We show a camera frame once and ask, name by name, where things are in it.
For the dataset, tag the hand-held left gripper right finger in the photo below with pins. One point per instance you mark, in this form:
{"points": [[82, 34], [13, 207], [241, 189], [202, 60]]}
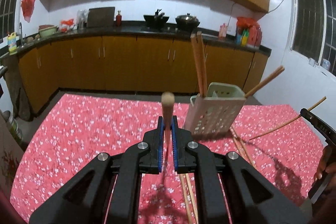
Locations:
{"points": [[173, 145]]}

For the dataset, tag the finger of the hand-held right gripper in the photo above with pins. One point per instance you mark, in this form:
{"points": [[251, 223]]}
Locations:
{"points": [[309, 117]]}

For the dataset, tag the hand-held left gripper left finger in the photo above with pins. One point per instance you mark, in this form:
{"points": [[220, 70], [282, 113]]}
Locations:
{"points": [[161, 140]]}

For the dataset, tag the beige perforated chopstick holder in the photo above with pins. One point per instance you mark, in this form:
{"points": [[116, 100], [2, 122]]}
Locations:
{"points": [[210, 113]]}

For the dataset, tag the person's right hand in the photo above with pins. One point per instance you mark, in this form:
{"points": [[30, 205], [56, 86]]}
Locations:
{"points": [[325, 161]]}

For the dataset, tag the red floral tablecloth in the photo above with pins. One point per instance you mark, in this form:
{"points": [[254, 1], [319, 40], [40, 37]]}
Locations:
{"points": [[92, 134]]}

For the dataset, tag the wooden base cabinets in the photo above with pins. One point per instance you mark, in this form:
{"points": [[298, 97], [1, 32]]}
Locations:
{"points": [[118, 61]]}

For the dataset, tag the red oil bottles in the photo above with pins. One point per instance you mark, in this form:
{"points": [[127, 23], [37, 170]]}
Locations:
{"points": [[256, 36]]}

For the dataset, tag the green and yellow package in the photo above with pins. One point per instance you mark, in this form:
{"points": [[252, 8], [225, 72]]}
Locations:
{"points": [[242, 36]]}

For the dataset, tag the gas stove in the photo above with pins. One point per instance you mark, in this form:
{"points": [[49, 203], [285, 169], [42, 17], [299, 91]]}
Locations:
{"points": [[170, 29]]}

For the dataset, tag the black kitchen countertop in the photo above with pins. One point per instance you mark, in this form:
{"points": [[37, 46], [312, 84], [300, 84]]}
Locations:
{"points": [[131, 29]]}

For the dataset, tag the black wok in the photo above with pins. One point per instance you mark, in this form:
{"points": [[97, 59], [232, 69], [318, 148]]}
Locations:
{"points": [[156, 22]]}

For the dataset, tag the pink bottle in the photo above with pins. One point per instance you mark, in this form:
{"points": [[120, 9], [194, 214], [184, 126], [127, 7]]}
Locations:
{"points": [[223, 31]]}

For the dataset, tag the lidded cooking pot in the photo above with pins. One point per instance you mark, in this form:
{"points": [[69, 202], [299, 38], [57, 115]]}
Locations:
{"points": [[187, 20]]}

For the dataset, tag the red sauce bottle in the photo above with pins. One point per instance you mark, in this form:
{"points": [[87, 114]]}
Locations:
{"points": [[119, 19]]}

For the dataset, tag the dark cutting board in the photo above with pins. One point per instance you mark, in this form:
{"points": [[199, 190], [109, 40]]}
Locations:
{"points": [[101, 17]]}

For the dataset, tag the clear plastic bag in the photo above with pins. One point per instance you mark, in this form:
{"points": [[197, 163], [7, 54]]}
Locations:
{"points": [[82, 19]]}

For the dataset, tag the red and white plastic bag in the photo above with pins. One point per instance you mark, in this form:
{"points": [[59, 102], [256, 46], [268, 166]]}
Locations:
{"points": [[67, 26]]}

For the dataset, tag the dark sack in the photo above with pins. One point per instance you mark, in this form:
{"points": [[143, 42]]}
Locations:
{"points": [[18, 95]]}

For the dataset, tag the round metal container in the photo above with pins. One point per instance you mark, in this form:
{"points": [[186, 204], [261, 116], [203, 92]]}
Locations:
{"points": [[11, 125]]}

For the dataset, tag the green plastic basin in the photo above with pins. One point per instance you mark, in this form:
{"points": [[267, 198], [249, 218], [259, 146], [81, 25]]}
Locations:
{"points": [[47, 32]]}

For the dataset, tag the metal faucet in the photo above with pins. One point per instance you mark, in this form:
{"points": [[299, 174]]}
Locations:
{"points": [[20, 32]]}

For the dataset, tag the yellow detergent bottle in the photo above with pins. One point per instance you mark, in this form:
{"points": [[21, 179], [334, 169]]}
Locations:
{"points": [[12, 44]]}

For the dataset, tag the hanging red plastic bag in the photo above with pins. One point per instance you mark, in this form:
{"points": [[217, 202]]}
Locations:
{"points": [[28, 7]]}

